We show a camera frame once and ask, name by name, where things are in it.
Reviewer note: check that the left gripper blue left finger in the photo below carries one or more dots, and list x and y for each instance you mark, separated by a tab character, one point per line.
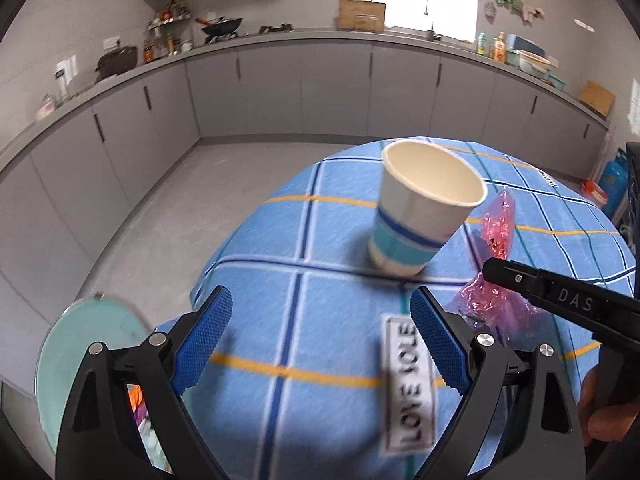
206	326

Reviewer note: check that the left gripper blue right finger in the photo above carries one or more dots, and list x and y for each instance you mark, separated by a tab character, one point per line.
444	335

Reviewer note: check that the pink clear plastic bag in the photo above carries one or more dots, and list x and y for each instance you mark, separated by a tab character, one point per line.
489	302

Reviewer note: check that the red orange plastic bag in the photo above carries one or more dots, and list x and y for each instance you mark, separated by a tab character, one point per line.
135	397

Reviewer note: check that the white paper cup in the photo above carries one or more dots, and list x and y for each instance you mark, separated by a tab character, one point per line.
427	193

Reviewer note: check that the right hand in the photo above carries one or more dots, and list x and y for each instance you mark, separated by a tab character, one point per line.
608	424

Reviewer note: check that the pink floor bucket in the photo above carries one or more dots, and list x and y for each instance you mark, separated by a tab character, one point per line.
592	191

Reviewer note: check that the blue plaid tablecloth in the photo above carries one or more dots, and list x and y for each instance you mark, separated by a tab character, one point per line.
295	389

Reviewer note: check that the blue gas cylinder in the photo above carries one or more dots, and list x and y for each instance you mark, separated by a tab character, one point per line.
614	182

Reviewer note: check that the grey lower cabinets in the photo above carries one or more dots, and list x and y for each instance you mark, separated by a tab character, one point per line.
70	182

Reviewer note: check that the small wooden board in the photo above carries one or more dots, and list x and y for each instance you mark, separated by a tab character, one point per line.
597	98

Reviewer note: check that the stacked plastic basins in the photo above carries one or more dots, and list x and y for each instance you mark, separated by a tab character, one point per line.
531	59

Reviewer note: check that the yellow dish soap bottle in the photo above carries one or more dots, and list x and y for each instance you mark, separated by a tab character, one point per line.
500	48

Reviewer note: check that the white rice cooker pot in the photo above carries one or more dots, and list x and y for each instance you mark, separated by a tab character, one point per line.
47	107

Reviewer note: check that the green detergent bottle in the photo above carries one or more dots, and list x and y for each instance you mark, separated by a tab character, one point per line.
481	44

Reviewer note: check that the black lidded pot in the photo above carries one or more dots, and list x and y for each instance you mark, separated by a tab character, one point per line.
116	62

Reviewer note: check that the spice rack with bottles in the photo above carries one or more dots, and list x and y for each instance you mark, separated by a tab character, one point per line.
169	32

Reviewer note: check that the black wok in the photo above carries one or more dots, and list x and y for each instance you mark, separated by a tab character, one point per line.
221	29

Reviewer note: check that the gas stove burner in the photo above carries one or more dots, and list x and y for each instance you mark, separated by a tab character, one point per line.
273	29

